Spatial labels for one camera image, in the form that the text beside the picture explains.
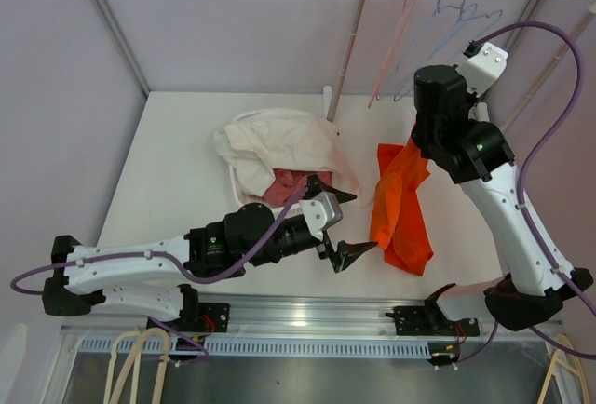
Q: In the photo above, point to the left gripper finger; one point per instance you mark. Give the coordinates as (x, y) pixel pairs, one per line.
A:
(315, 186)
(346, 254)

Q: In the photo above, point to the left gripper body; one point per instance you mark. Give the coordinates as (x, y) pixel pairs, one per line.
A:
(289, 242)

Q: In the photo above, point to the pink t shirt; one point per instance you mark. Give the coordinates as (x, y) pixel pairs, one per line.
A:
(285, 184)

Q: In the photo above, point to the orange t shirt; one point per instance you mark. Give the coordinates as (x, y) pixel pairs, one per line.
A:
(397, 222)

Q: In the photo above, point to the white t shirt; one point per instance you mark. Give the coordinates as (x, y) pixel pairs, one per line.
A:
(255, 144)

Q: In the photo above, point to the pink wire hanger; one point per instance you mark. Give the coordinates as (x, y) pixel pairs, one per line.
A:
(405, 14)

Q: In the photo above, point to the blue wire hanger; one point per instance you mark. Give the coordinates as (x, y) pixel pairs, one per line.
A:
(384, 90)
(461, 36)

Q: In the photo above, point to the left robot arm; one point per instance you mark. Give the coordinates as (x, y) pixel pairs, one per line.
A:
(158, 280)

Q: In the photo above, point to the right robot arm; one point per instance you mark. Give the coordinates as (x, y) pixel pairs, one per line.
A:
(477, 157)

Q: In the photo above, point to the right beige hanger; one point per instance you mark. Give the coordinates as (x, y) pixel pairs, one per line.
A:
(565, 380)

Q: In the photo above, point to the white perforated plastic basket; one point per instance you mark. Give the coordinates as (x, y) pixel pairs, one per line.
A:
(273, 151)

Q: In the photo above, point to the left beige hangers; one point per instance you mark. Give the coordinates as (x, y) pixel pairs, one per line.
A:
(132, 365)

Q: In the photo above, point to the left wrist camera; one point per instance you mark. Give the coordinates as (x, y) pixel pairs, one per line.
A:
(320, 213)

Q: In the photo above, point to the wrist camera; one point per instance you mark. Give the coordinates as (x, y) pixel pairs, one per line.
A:
(485, 63)
(320, 213)

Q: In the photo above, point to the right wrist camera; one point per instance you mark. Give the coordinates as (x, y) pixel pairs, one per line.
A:
(485, 63)

